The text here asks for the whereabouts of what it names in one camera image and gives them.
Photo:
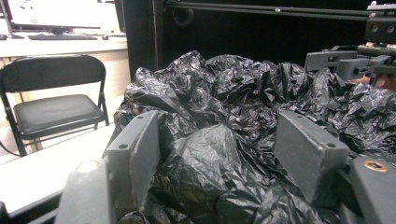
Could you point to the computer monitor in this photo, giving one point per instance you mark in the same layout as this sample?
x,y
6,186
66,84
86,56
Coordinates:
x,y
62,12

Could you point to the black keyboard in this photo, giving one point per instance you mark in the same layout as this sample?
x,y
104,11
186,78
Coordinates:
x,y
62,37

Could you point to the black folding chair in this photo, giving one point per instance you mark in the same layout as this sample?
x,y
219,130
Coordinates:
x,y
53,112

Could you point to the metal frame bar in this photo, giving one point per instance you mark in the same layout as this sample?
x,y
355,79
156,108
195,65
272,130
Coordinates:
x,y
264,11

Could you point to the black curtain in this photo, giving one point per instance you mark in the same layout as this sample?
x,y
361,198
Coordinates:
x,y
249,40

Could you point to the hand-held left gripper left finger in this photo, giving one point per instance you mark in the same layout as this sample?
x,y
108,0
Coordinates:
x,y
140,152

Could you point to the black plastic garbage bag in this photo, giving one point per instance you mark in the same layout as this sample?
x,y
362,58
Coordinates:
x,y
218,149

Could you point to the black computer mouse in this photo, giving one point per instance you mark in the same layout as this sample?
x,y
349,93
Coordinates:
x,y
105,37

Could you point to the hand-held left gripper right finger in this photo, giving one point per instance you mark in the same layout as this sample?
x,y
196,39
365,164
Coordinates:
x,y
305,149

